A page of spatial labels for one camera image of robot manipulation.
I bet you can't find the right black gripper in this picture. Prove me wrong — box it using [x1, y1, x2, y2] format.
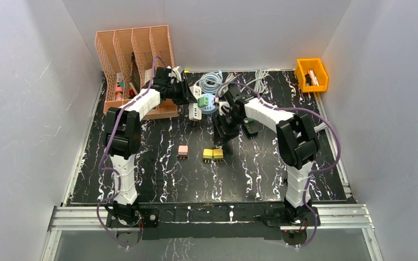
[211, 110, 245, 144]

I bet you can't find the green plug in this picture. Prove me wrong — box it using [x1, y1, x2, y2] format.
[197, 94, 213, 108]

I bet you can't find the white power strip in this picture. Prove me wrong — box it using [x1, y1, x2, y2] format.
[188, 85, 202, 121]

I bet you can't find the round blue power socket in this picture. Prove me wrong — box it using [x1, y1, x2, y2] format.
[201, 94, 218, 115]

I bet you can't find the yellow plug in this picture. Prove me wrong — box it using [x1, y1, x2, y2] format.
[212, 148, 224, 161]
[202, 148, 213, 163]

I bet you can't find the pink plug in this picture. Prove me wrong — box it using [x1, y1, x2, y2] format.
[177, 145, 189, 159]

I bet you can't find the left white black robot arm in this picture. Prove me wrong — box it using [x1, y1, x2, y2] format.
[99, 66, 201, 206]

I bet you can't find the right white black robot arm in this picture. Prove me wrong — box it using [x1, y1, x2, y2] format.
[212, 84, 320, 225]

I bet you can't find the black power strip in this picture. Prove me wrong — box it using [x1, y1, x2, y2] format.
[242, 118, 259, 139]

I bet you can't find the pink file organizer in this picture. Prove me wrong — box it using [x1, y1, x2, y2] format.
[95, 25, 175, 111]

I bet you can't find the orange storage bin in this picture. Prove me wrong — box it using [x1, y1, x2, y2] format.
[294, 58, 329, 92]

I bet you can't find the coiled grey cable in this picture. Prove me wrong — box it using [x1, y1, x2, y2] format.
[199, 71, 238, 97]

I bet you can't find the bundled white cable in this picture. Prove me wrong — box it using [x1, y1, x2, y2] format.
[245, 69, 271, 95]

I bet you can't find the aluminium base frame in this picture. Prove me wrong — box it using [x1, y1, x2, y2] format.
[42, 202, 383, 260]

